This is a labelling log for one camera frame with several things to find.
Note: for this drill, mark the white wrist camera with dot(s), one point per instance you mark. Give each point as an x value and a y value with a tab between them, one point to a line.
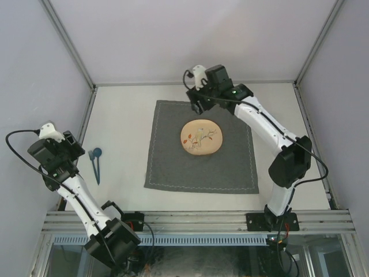
49	131
200	78

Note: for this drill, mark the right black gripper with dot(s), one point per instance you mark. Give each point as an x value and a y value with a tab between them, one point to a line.
195	96

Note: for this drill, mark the aluminium front rail frame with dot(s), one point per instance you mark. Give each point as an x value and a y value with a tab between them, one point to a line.
225	222

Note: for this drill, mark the blue slotted cable duct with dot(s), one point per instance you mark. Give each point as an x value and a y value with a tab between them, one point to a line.
203	239

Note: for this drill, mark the beige bird pattern plate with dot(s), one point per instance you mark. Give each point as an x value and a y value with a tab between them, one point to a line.
201	137

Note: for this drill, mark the blue plastic fork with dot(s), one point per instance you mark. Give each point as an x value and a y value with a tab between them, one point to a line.
92	159

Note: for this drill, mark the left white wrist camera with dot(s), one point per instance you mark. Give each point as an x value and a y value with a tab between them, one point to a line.
49	131

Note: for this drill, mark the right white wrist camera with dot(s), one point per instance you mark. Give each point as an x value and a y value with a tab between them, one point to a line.
200	78

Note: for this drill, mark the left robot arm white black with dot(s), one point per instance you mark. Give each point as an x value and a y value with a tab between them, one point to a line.
109	239

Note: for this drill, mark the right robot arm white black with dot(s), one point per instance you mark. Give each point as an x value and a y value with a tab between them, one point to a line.
292	154

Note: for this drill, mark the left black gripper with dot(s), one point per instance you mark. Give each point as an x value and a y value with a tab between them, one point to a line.
75	147

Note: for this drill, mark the grey cloth placemat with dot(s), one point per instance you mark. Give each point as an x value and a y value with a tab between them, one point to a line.
176	164

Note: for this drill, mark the blue plastic spoon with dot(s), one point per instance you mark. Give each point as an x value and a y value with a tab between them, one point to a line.
97	153

